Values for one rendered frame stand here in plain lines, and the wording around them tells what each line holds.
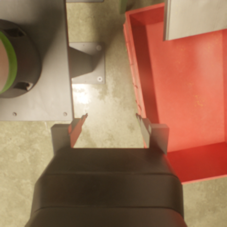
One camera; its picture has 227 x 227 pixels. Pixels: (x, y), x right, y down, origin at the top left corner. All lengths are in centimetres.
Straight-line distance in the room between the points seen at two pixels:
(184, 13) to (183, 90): 40
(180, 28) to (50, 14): 29
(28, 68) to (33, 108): 9
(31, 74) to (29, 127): 120
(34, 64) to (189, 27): 36
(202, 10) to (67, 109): 38
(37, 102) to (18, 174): 148
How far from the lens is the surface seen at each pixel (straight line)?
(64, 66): 35
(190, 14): 46
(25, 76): 35
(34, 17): 38
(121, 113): 132
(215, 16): 50
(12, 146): 169
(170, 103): 78
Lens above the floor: 126
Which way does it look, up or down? 73 degrees down
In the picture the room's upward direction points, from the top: 179 degrees counter-clockwise
